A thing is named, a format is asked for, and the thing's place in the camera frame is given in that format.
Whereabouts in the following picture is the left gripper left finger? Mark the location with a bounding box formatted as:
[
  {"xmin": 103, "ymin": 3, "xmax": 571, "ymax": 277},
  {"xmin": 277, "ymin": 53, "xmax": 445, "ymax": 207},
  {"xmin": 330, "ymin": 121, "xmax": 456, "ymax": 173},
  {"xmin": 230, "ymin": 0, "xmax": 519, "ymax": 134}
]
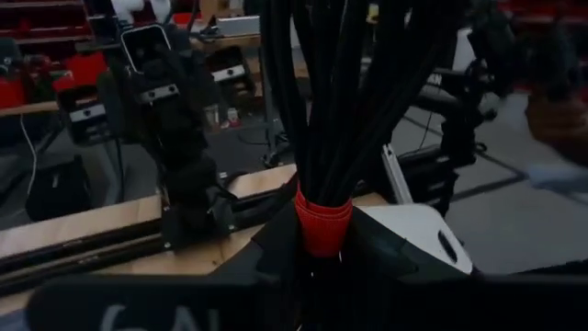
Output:
[{"xmin": 209, "ymin": 200, "xmax": 313, "ymax": 287}]

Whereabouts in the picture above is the red storage bin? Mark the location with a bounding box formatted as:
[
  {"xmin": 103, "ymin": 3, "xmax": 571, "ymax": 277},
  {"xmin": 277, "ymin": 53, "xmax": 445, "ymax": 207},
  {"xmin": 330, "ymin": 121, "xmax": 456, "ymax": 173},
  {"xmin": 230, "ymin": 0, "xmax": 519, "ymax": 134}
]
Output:
[{"xmin": 52, "ymin": 51, "xmax": 109, "ymax": 92}]

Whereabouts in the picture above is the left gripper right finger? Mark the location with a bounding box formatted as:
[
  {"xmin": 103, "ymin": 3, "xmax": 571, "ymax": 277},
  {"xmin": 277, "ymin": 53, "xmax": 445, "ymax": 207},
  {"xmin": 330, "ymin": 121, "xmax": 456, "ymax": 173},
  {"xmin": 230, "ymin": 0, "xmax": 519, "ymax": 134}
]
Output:
[{"xmin": 342, "ymin": 209, "xmax": 479, "ymax": 287}]

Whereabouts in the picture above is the black box on floor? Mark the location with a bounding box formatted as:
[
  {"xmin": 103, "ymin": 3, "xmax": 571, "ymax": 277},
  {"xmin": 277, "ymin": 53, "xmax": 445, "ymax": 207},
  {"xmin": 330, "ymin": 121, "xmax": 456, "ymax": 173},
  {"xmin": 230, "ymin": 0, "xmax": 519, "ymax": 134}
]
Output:
[{"xmin": 25, "ymin": 154, "xmax": 93, "ymax": 223}]

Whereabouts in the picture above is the aluminium frame post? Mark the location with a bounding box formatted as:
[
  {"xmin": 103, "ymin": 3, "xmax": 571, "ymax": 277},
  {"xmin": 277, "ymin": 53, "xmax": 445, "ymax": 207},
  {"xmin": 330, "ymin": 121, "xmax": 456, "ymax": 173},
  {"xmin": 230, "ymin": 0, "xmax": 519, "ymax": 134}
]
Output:
[{"xmin": 380, "ymin": 143, "xmax": 414, "ymax": 206}]

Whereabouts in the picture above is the black table edge rail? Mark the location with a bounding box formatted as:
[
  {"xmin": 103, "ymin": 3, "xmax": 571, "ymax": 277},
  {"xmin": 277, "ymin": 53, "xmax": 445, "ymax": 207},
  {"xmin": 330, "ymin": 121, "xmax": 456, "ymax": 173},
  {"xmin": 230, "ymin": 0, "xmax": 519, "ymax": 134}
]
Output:
[{"xmin": 0, "ymin": 177, "xmax": 299, "ymax": 295}]

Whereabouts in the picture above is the black cable bundle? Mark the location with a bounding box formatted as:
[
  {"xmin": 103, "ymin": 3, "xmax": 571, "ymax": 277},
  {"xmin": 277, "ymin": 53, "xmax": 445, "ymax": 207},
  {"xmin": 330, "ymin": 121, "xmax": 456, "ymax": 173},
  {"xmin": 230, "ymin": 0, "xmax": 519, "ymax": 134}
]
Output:
[{"xmin": 259, "ymin": 0, "xmax": 465, "ymax": 258}]

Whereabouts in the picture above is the white hanging cable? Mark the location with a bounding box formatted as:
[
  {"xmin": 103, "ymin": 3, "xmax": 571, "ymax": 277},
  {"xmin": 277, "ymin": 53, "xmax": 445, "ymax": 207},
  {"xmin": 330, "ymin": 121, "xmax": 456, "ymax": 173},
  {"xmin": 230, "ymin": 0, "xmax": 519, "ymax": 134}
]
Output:
[{"xmin": 17, "ymin": 113, "xmax": 39, "ymax": 197}]

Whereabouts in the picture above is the grey laptop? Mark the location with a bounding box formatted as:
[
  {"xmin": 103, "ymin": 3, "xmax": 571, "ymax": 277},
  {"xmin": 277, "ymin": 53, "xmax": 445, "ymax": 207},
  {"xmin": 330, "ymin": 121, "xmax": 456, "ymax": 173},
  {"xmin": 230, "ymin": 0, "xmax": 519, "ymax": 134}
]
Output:
[{"xmin": 214, "ymin": 15, "xmax": 261, "ymax": 38}]

